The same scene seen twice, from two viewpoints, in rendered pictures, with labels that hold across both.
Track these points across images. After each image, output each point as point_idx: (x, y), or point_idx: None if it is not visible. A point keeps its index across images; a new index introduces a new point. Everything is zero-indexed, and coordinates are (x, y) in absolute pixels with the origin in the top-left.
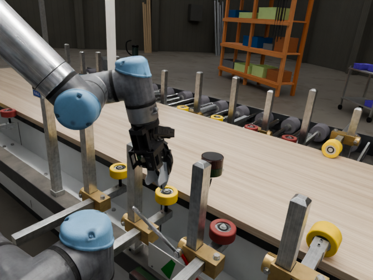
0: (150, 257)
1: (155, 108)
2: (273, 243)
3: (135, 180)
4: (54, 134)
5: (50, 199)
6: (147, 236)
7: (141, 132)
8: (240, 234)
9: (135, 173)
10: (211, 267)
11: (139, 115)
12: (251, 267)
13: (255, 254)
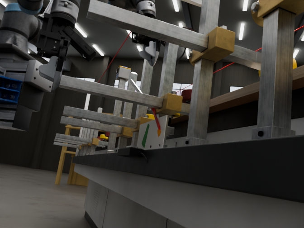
0: (138, 139)
1: (151, 3)
2: (235, 96)
3: (143, 81)
4: (120, 104)
5: (102, 155)
6: (140, 120)
7: (138, 11)
8: (222, 127)
9: (144, 76)
10: (165, 97)
11: (140, 5)
12: None
13: (233, 139)
